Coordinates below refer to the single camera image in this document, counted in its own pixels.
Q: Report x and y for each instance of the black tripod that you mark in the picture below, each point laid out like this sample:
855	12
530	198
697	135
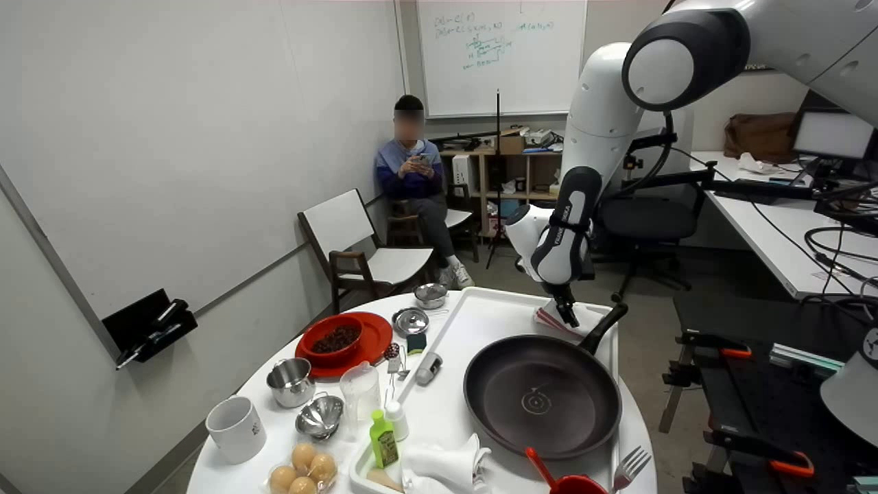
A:
497	167

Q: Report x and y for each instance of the brown cardboard box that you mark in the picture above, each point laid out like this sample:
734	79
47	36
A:
757	139

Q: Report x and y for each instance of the wall whiteboard with writing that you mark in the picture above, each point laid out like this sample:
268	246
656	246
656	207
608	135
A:
512	64

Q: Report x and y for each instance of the black robot workbench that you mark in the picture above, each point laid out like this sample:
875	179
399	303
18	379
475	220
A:
757	403

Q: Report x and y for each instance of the black office chair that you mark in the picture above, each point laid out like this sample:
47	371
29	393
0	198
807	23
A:
654	220

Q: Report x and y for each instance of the black frying pan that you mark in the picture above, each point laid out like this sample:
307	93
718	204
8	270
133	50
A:
538	393

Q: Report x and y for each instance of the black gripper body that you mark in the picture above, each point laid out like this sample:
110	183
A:
560	293

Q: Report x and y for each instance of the black marker tray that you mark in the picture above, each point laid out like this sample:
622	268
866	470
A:
140	326

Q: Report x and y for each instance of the shiny steel bowl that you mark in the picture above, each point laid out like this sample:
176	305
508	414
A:
318	418

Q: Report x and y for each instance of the steel cup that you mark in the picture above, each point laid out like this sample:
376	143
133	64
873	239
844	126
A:
291	389

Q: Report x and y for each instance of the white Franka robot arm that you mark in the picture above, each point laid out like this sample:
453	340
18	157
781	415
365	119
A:
605	99

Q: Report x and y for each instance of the silver fork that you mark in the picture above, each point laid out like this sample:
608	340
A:
631	463

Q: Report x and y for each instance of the white mug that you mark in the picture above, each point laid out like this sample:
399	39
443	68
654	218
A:
237	429

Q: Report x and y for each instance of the wooden chair with white seat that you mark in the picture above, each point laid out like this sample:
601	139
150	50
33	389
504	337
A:
458	220
338	220

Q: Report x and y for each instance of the bread roll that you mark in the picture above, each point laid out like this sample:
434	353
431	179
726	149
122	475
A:
303	488
280	480
325	469
305	458

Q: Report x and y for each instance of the white towel with red stripes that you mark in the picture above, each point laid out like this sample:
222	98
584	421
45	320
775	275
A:
587	320

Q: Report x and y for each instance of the red bowl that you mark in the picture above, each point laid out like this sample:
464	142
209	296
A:
317	351

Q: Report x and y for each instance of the grey cylinder shaker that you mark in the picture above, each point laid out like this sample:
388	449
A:
429	368

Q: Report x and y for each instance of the large whiteboard with grey frame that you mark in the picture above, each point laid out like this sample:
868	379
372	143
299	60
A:
181	167

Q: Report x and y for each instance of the clear plastic cup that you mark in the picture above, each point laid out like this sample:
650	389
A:
358	400

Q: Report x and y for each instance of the red spoon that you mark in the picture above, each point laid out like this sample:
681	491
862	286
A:
538	466

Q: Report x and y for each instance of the pale green bar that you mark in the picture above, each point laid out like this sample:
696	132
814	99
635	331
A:
805	357

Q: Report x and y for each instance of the computer monitor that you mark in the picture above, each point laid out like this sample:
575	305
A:
831	139

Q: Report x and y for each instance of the small cardboard box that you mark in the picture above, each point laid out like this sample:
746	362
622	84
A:
512	143

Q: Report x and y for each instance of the red plate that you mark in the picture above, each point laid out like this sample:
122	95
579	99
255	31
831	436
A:
375	353

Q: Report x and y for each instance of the seated person in blue sweater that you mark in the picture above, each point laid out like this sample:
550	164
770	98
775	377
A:
412	175

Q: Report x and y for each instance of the small metal utensil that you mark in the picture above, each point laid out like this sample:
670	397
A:
397	362

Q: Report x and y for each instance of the small steel dish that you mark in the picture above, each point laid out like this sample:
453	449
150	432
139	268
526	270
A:
429	296

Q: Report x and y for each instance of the black stereo camera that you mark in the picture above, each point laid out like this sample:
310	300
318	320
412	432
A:
660	142

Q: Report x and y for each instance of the white desk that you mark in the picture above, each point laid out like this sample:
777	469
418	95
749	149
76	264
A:
777	238

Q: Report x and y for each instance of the small white bottle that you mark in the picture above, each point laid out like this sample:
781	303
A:
399	423

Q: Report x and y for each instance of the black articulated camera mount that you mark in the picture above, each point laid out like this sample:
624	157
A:
696	178

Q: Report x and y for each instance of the crumpled white cloth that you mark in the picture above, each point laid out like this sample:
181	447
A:
447	463

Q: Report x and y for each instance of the dark green sponge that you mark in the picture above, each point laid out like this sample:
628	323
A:
416	341

